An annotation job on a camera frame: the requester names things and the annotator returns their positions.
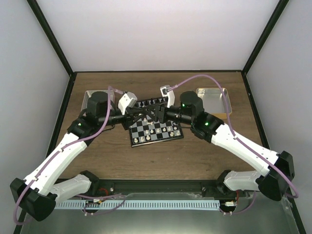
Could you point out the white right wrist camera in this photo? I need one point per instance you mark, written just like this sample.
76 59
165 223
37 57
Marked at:
167 92

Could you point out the yellow metal tin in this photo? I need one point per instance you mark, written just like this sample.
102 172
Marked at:
214 101

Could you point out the black and silver chessboard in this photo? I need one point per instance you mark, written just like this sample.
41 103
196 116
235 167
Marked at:
142 129

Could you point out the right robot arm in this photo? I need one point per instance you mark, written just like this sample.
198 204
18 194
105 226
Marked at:
273 172

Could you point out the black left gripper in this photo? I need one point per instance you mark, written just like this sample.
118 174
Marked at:
130 114

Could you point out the black frame post left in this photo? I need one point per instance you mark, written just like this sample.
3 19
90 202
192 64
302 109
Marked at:
36 9

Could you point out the light blue slotted cable duct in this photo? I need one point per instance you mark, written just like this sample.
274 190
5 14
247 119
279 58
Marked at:
206 205

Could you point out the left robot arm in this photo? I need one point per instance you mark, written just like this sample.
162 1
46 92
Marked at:
38 193

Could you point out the black frame post right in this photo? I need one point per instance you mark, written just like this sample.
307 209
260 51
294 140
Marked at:
276 14

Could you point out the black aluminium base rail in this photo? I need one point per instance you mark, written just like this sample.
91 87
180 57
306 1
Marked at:
207 188

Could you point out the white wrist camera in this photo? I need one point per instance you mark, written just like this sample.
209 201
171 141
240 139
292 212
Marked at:
167 92
127 100

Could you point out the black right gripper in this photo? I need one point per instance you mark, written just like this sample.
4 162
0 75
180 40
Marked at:
162 109

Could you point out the pink metal tin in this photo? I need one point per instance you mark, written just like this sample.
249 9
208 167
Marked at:
89 93

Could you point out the black frame post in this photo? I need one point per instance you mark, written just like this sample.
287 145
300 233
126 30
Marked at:
36 9
276 14

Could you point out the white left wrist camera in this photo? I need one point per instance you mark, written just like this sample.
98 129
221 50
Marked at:
127 100

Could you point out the row of black chess pieces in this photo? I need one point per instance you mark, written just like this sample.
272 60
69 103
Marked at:
151 101

